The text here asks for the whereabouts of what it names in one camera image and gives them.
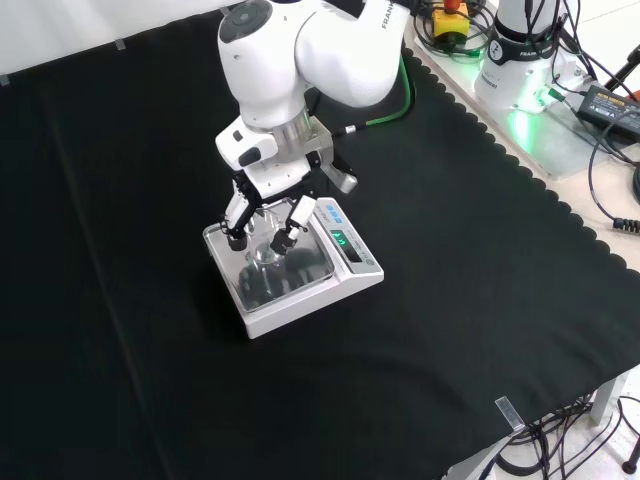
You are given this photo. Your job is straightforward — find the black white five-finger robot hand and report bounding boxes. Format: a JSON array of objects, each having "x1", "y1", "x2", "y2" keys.
[{"x1": 215, "y1": 116, "x2": 317, "y2": 257}]

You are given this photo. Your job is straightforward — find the white electronic balance steel pan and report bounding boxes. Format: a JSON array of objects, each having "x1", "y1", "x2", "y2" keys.
[{"x1": 201, "y1": 195, "x2": 386, "y2": 341}]

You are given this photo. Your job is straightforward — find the black bench cloth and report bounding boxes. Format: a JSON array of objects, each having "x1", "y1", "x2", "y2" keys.
[{"x1": 0, "y1": 4, "x2": 640, "y2": 480}]

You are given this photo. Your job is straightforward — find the yellow stop button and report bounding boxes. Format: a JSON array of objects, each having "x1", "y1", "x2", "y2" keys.
[{"x1": 431, "y1": 0, "x2": 472, "y2": 40}]

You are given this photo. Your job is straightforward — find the clear tape strip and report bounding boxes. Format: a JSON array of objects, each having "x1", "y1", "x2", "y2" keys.
[{"x1": 494, "y1": 395, "x2": 526, "y2": 433}]

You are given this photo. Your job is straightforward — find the black power adapter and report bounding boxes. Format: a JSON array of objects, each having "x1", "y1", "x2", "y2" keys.
[{"x1": 576, "y1": 83, "x2": 640, "y2": 134}]

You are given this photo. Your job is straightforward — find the black tripod leg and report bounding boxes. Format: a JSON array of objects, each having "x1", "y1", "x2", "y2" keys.
[{"x1": 602, "y1": 43, "x2": 640, "y2": 92}]

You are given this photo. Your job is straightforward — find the white table leg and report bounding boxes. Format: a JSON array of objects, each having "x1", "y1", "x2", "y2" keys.
[{"x1": 591, "y1": 370, "x2": 632, "y2": 427}]

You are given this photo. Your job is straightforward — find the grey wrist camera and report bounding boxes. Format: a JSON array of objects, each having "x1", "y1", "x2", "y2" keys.
[{"x1": 305, "y1": 122, "x2": 359, "y2": 195}]

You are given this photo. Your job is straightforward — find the green cable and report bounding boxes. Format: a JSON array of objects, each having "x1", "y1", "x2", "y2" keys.
[{"x1": 366, "y1": 45, "x2": 418, "y2": 128}]

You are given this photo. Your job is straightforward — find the grey metal base plate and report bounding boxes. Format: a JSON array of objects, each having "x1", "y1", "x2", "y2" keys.
[{"x1": 503, "y1": 63, "x2": 617, "y2": 180}]

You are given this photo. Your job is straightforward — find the black cable with ribbed plug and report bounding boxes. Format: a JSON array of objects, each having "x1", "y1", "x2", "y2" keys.
[{"x1": 587, "y1": 127, "x2": 640, "y2": 232}]

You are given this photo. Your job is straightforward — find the black cable bundle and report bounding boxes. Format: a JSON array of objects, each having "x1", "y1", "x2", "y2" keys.
[{"x1": 492, "y1": 392, "x2": 640, "y2": 476}]

